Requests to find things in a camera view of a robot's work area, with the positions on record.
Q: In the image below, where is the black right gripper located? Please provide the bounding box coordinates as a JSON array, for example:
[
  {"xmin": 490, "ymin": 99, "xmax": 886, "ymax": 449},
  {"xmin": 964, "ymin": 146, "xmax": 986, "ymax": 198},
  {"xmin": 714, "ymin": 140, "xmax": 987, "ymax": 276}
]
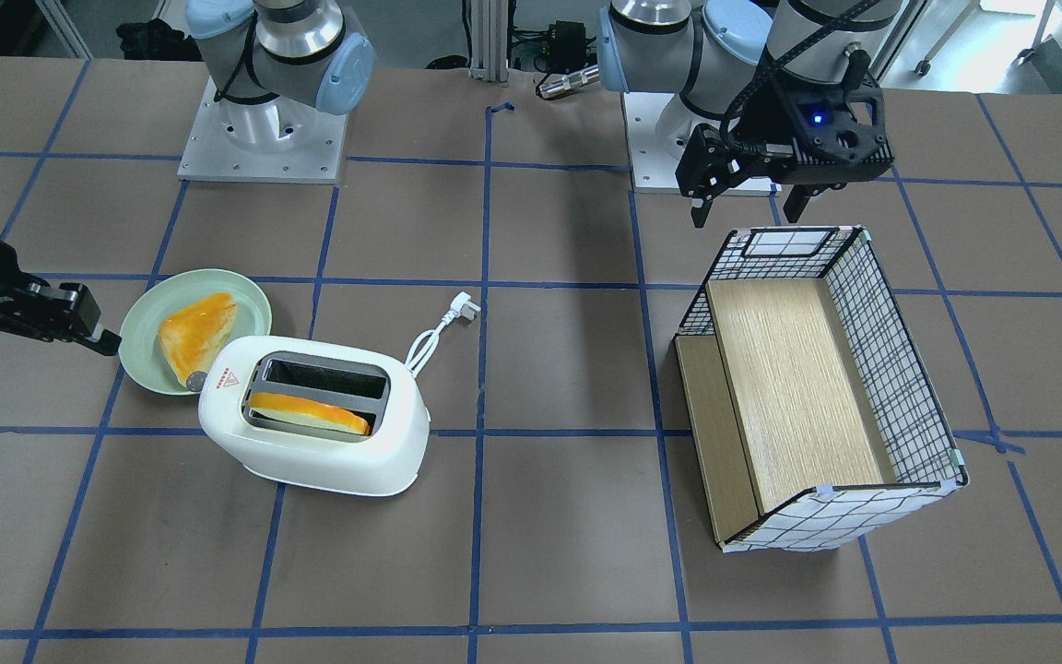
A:
[{"xmin": 0, "ymin": 240, "xmax": 122, "ymax": 356}]

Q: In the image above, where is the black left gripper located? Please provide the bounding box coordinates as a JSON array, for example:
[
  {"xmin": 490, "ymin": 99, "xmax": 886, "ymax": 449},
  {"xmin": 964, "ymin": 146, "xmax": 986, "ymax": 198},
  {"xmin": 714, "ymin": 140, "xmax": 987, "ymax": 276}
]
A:
[{"xmin": 675, "ymin": 73, "xmax": 896, "ymax": 229}]

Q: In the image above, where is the white toaster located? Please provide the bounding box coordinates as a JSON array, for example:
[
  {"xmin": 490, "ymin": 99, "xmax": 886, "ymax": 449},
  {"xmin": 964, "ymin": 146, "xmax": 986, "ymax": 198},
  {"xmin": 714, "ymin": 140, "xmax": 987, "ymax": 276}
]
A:
[{"xmin": 196, "ymin": 336, "xmax": 431, "ymax": 496}]

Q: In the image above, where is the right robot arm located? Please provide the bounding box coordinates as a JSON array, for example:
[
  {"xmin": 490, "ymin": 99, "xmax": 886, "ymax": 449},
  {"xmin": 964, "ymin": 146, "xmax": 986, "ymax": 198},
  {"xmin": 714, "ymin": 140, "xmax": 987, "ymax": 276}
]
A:
[{"xmin": 0, "ymin": 1, "xmax": 376, "ymax": 356}]

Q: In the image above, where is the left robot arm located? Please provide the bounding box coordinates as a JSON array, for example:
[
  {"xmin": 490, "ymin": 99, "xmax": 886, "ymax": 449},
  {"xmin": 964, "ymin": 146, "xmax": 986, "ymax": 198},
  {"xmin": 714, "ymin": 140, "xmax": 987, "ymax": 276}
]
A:
[{"xmin": 597, "ymin": 1, "xmax": 901, "ymax": 228}]

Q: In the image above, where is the bread slice in toaster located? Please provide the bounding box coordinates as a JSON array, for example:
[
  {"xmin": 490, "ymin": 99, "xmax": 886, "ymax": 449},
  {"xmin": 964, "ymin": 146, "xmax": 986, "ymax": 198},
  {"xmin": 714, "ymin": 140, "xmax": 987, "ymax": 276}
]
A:
[{"xmin": 249, "ymin": 392, "xmax": 371, "ymax": 436}]

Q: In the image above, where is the bread piece on plate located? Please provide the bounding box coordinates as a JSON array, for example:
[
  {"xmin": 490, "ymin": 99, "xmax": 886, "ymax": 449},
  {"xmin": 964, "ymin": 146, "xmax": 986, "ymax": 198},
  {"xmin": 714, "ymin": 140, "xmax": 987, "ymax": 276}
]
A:
[{"xmin": 159, "ymin": 291, "xmax": 239, "ymax": 392}]

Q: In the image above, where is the wire basket with wooden shelf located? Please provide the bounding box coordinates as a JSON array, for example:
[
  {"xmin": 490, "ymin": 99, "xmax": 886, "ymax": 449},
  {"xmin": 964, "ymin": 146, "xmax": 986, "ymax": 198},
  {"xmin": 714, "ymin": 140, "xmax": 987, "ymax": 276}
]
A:
[{"xmin": 674, "ymin": 226, "xmax": 970, "ymax": 554}]

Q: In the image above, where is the aluminium frame post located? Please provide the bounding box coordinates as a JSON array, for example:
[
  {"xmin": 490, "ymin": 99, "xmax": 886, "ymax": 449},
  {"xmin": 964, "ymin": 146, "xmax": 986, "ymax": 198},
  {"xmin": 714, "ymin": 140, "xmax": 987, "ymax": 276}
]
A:
[{"xmin": 464, "ymin": 1, "xmax": 514, "ymax": 87}]

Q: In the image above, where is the white toaster power cord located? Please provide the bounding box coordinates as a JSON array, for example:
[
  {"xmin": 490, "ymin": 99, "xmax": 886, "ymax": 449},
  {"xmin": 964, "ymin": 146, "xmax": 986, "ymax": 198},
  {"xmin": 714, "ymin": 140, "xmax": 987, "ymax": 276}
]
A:
[{"xmin": 404, "ymin": 290, "xmax": 478, "ymax": 379}]

